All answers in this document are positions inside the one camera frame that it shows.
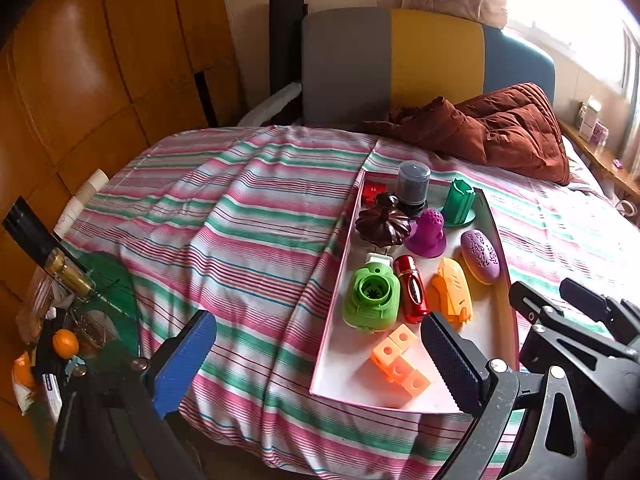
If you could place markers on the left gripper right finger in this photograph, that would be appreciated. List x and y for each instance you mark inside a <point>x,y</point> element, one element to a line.
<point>460,363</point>

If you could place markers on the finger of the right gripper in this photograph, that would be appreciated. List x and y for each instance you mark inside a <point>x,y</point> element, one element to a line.
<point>590,303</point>
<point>541,313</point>

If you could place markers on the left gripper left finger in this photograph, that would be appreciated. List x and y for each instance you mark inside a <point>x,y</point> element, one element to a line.
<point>178,360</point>

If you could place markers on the purple egg-shaped case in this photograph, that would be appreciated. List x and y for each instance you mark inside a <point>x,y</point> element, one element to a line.
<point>480,256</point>

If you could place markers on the orange linked cubes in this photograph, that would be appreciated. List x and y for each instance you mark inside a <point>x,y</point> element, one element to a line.
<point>389,356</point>

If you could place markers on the yellow orange plastic tool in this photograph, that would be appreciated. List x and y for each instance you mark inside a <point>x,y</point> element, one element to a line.
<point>452,293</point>

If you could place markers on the red cylindrical toy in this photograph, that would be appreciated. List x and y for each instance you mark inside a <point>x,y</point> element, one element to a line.
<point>413,302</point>

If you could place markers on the green plug-in device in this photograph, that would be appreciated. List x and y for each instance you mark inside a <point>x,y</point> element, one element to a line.
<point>373,295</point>

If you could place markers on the green plastic holder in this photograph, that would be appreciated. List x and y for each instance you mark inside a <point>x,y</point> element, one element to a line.
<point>458,207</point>

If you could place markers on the magenta plastic cone toy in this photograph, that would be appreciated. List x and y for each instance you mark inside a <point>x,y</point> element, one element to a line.
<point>428,239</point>

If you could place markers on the dark brown flower ornament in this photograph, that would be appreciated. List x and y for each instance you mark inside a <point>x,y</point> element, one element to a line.
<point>384,225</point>

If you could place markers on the red toy block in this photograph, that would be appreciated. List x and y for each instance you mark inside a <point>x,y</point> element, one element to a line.
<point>370,192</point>

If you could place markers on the orange fruit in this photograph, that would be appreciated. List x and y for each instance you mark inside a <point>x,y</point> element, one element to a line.
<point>65,344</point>

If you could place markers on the pink rimmed white tray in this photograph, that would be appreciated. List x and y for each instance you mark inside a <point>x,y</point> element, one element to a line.
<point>344,372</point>

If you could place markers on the wooden side table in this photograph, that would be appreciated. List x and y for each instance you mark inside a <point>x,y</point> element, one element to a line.
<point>604,161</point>

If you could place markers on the striped bed cover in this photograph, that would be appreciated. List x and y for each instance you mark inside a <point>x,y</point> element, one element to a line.
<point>249,224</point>

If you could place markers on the purple small box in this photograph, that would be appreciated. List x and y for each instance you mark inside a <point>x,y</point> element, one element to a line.
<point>599,134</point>

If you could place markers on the rust brown quilted blanket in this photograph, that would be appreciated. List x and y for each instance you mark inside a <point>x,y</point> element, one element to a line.
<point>512,128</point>

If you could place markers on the white carton box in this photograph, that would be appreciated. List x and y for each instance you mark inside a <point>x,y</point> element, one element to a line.
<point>588,115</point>

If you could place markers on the dark bottle with gold neck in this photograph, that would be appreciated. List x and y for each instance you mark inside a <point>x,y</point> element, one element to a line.
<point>46,250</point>

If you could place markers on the grey yellow blue headboard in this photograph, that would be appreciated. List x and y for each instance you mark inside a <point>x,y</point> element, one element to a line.
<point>364,63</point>

